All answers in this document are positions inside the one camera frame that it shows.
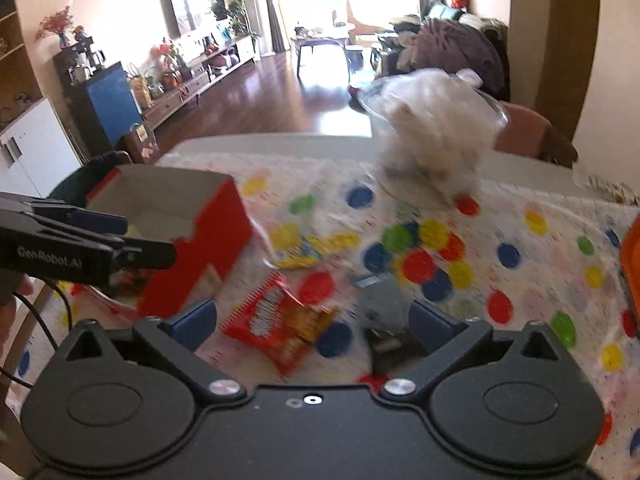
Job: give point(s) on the green potted plant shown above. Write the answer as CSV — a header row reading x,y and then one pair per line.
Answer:
x,y
242,5

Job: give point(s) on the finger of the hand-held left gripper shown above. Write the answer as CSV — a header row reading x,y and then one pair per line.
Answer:
x,y
150,255
100,221

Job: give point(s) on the dotted printed tablecloth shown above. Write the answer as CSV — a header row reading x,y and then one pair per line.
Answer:
x,y
525,270

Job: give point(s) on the red snack packet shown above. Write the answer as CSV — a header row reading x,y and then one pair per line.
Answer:
x,y
272,320

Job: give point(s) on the flat screen television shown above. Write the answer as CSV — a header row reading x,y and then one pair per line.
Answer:
x,y
192,7

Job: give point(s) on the person's left hand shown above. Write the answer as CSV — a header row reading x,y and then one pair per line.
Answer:
x,y
24,286

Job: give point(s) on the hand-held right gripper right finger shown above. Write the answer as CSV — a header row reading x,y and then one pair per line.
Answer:
x,y
429,324

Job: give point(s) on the black draped chair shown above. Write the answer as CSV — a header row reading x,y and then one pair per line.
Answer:
x,y
75,180

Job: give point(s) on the pink chair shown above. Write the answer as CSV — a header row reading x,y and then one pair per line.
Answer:
x,y
530,132

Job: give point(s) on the purple garment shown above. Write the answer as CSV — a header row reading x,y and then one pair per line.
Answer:
x,y
460,55

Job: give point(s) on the white cabinet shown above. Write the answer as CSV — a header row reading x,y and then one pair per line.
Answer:
x,y
35,150

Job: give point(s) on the orange packet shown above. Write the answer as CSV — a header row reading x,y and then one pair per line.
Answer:
x,y
631,280

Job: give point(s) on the red cardboard box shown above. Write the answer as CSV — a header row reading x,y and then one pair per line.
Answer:
x,y
210,245

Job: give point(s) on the coffee table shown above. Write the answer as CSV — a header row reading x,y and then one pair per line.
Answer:
x,y
322,42

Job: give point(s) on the brown paper bag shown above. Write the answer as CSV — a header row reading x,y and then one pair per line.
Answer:
x,y
144,142

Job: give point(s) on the clear bag of white stuff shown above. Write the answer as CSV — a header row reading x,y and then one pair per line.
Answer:
x,y
435,125

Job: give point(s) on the yellow cartoon jelly cup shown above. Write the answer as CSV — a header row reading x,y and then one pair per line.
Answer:
x,y
315,252

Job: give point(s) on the red flower bouquet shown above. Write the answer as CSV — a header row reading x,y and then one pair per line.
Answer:
x,y
54,24

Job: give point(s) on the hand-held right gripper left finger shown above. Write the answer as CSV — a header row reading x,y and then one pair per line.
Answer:
x,y
197,324

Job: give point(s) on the blue cabinet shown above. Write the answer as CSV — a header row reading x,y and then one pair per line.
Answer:
x,y
107,102

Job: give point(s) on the low media console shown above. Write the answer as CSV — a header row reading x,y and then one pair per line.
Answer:
x,y
200,80

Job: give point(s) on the grey foil packet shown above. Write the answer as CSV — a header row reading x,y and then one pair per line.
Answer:
x,y
385,310

